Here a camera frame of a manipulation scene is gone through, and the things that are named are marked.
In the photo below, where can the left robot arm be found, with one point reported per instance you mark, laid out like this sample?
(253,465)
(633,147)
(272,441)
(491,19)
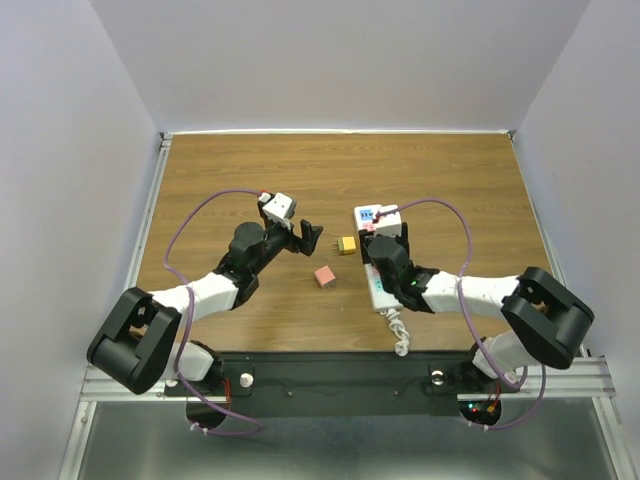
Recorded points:
(136,345)

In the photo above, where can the pink plug adapter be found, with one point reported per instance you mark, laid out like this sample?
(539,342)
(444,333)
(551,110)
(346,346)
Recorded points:
(325,277)

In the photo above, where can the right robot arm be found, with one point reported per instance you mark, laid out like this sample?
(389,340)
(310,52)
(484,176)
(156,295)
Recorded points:
(516,321)

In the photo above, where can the yellow plug adapter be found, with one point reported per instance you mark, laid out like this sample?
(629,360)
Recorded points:
(345,245)

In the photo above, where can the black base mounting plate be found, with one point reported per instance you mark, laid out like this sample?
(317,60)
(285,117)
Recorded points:
(329,384)

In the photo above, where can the aluminium frame rail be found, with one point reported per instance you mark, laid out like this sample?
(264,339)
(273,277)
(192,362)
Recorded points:
(86,408)

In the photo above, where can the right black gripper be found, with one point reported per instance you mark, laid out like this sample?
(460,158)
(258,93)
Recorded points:
(364,240)

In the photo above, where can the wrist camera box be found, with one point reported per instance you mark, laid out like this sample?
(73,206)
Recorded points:
(278,206)
(387,221)

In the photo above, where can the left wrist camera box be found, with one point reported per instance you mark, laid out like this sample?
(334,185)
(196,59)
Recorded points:
(278,206)

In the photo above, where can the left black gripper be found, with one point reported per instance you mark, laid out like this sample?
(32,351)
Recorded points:
(305,243)

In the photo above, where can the white power strip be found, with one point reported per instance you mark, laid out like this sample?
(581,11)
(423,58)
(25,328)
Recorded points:
(380,299)

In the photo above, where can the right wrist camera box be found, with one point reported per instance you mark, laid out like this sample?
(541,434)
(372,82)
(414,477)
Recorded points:
(387,221)

